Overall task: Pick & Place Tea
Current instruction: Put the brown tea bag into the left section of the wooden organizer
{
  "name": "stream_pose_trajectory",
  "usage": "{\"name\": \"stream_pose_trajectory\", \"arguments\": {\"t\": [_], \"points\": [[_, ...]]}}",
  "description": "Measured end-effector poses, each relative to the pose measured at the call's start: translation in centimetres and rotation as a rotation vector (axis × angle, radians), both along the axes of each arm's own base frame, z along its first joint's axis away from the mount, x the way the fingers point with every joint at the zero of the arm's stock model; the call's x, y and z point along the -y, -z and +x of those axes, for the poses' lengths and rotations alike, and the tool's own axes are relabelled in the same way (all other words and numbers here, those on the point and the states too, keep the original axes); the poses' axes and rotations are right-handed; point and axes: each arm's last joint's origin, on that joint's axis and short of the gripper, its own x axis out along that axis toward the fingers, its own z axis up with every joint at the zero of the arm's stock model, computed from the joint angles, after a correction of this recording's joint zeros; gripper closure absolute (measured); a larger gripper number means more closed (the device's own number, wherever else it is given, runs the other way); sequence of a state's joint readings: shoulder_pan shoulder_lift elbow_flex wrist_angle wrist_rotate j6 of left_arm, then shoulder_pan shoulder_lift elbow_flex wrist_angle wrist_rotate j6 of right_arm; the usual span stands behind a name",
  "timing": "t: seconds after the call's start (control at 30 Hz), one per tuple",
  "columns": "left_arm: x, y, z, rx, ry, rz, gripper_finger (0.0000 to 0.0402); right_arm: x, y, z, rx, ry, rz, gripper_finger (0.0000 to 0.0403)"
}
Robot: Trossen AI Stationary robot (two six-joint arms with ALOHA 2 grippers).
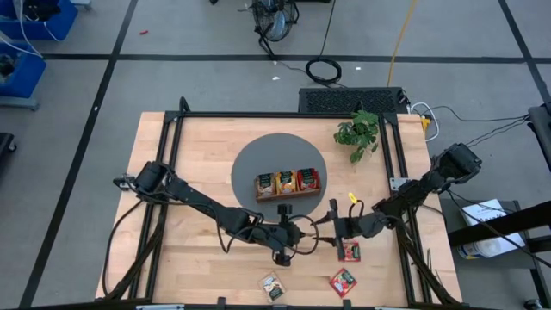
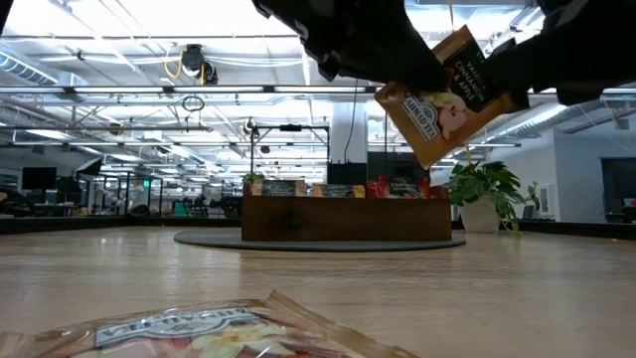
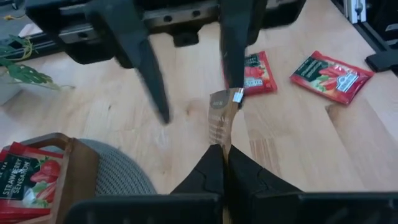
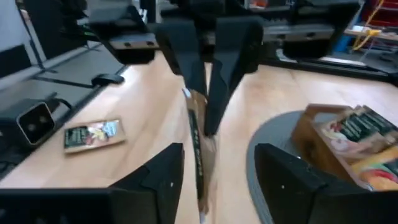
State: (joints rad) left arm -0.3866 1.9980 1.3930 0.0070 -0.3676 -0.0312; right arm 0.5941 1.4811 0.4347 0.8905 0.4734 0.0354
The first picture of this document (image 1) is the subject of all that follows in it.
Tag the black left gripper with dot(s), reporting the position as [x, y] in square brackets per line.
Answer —
[286, 236]

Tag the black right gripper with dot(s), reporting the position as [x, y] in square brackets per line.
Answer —
[359, 227]

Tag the red tea packet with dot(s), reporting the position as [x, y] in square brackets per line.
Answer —
[308, 180]
[353, 252]
[343, 283]

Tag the wooden three-compartment tray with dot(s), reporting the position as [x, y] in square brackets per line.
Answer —
[288, 196]

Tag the orange tea packet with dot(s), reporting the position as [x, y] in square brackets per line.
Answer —
[286, 182]

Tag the beige cinnamon apple tea packet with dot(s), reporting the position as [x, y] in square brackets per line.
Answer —
[272, 287]
[266, 185]

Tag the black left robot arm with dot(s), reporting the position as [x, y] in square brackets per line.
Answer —
[202, 202]

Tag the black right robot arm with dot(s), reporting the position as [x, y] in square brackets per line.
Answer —
[422, 189]

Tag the black table clamp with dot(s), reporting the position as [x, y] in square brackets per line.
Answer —
[347, 303]
[221, 302]

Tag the grey round mat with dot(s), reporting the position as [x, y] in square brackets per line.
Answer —
[275, 150]

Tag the potted green plant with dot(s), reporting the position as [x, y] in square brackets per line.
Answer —
[357, 133]

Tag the black perforated computer case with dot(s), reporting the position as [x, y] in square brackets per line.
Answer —
[344, 101]

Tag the white printed paper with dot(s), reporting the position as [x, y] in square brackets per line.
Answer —
[486, 211]

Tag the black stand crossbar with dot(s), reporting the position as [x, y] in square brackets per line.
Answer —
[495, 226]

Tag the black floor fan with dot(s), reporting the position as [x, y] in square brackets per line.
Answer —
[275, 21]

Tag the blue plastic bin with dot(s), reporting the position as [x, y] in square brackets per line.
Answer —
[60, 23]
[28, 77]

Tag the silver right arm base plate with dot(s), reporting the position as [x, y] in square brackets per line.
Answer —
[396, 184]

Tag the black aluminium table frame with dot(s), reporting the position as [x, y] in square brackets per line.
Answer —
[258, 115]

